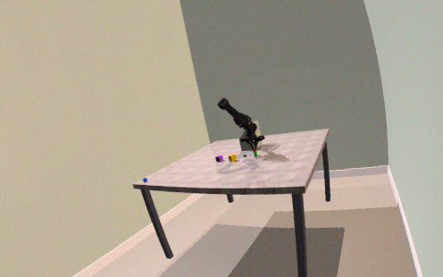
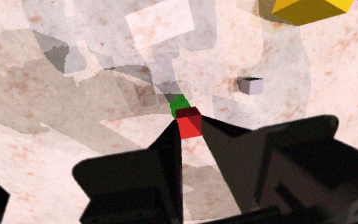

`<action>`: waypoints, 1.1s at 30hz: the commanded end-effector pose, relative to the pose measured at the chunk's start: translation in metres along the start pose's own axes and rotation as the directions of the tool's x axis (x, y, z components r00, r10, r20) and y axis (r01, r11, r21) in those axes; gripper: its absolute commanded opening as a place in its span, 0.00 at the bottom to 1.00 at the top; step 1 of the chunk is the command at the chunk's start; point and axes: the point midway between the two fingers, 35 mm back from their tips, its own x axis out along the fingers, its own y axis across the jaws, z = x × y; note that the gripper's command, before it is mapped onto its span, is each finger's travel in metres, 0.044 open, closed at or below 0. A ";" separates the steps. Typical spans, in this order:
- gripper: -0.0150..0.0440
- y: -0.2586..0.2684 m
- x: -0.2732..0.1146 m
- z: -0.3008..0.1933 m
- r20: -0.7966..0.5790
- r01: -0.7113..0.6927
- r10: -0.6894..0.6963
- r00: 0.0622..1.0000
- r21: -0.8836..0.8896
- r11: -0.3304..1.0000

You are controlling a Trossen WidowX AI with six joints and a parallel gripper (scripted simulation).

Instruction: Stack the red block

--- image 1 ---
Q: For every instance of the yellow block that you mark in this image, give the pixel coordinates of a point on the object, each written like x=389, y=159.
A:
x=232, y=158

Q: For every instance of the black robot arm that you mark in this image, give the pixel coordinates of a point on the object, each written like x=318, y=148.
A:
x=239, y=118

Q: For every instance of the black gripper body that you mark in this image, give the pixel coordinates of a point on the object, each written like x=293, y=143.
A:
x=259, y=138

